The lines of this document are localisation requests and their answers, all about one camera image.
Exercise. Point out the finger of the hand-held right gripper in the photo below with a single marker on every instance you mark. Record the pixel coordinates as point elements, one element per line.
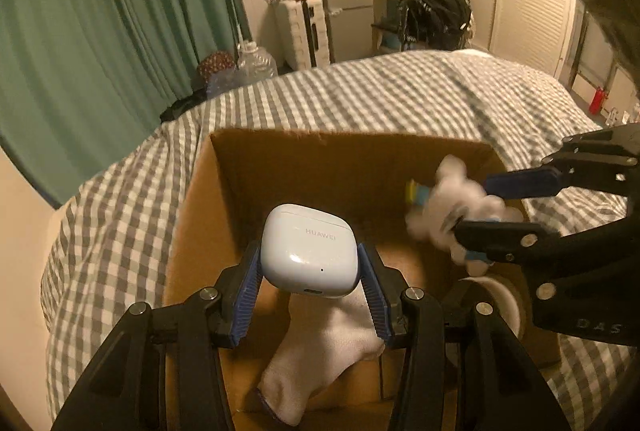
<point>495,238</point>
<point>520,183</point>

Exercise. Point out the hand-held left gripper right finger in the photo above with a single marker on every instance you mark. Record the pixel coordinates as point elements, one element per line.
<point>374,298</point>

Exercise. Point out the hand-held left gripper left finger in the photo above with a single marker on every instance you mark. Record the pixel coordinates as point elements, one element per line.
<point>244,306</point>

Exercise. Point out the white plush toy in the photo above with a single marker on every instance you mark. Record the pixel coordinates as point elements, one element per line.
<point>442,211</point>

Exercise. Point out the white earbuds case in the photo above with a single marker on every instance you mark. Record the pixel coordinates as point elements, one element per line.
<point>310,251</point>

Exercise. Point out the cardboard box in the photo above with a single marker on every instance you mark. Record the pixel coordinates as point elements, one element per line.
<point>320,181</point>

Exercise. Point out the white tape roll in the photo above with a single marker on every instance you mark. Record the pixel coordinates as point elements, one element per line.
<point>500,301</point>

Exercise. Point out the white sock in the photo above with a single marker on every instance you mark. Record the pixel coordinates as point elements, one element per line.
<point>320,346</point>

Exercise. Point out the red fire extinguisher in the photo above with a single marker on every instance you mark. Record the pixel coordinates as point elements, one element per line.
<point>596,100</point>

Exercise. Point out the dark cloth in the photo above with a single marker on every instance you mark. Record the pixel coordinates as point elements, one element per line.
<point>612,21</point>

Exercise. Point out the grey checkered blanket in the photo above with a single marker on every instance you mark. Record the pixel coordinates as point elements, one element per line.
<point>350,96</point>

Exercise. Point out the white dressing table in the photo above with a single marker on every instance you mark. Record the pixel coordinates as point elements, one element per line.
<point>395,1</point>

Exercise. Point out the silver small fridge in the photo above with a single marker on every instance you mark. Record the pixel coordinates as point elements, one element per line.
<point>348,16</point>

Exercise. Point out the dark red patterned bag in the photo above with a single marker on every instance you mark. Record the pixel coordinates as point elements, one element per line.
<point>215,67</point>

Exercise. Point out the clear water jug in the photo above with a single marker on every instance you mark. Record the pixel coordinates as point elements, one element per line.
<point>255,61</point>

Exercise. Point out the white suitcase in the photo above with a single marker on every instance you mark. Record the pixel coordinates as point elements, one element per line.
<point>298,31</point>

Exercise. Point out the green curtain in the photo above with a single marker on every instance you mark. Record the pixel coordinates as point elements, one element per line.
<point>100,21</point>

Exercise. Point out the metal rack frame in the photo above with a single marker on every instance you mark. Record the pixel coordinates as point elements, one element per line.
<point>590,61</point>

